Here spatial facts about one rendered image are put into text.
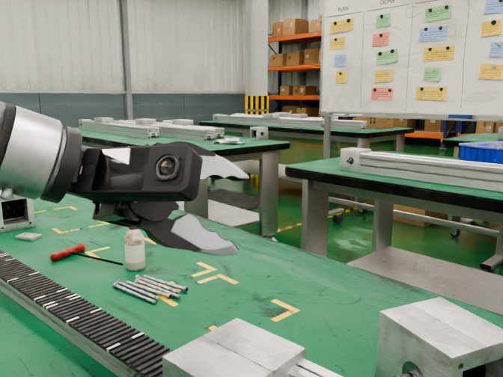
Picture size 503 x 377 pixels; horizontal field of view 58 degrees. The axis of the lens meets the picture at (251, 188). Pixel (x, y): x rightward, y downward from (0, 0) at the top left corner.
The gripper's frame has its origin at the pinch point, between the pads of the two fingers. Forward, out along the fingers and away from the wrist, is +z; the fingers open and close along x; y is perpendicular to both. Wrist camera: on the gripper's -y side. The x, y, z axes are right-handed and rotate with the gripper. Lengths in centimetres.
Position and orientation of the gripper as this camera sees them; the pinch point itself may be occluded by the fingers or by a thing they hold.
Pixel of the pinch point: (239, 212)
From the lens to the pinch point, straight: 51.3
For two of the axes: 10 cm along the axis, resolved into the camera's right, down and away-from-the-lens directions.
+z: 7.8, 2.6, 5.7
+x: -1.3, 9.6, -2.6
